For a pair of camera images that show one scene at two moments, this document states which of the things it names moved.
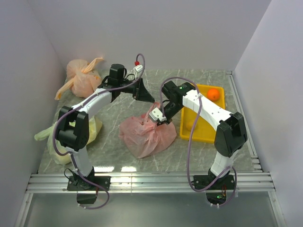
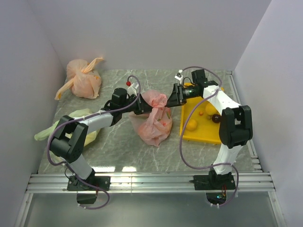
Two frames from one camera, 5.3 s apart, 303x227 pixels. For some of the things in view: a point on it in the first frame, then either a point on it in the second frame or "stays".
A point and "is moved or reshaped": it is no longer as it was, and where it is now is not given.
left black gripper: x=141 y=93 -> x=143 y=107
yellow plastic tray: x=206 y=128 stays
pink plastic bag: x=144 y=137 is moved or reshaped
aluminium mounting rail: x=147 y=183 stays
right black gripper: x=168 y=120 -> x=176 y=98
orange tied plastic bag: x=83 y=80 stays
